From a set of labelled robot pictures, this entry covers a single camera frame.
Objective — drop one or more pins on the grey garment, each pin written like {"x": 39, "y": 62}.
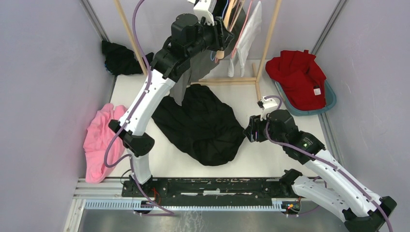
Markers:
{"x": 201, "y": 64}

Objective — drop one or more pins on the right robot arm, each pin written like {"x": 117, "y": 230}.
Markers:
{"x": 359, "y": 208}

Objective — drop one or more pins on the wooden clothes rack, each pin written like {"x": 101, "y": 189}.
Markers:
{"x": 257, "y": 71}

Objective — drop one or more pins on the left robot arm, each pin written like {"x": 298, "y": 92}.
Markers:
{"x": 190, "y": 36}

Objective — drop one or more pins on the black garment corner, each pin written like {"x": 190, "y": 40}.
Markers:
{"x": 119, "y": 59}
{"x": 203, "y": 126}

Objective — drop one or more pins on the red garment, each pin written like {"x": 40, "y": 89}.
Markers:
{"x": 300, "y": 77}

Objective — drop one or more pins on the teal laundry basket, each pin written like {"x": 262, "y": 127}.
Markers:
{"x": 330, "y": 98}

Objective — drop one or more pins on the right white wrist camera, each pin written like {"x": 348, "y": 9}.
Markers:
{"x": 269, "y": 104}

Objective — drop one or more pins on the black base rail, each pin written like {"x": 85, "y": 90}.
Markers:
{"x": 230, "y": 192}

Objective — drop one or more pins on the blue wire hanger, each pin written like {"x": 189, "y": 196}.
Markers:
{"x": 219, "y": 54}

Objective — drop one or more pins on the white cable duct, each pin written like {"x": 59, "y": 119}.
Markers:
{"x": 145, "y": 206}

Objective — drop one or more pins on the pink garment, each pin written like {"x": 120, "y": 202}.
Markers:
{"x": 97, "y": 140}

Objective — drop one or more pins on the pink wire hanger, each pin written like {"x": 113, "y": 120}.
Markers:
{"x": 241, "y": 32}

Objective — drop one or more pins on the white skirt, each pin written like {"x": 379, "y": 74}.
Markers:
{"x": 251, "y": 30}

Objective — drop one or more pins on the wooden hanger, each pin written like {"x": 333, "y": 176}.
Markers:
{"x": 235, "y": 5}

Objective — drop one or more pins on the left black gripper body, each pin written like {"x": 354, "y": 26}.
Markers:
{"x": 219, "y": 40}

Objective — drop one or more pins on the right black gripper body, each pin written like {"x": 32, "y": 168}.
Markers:
{"x": 261, "y": 126}

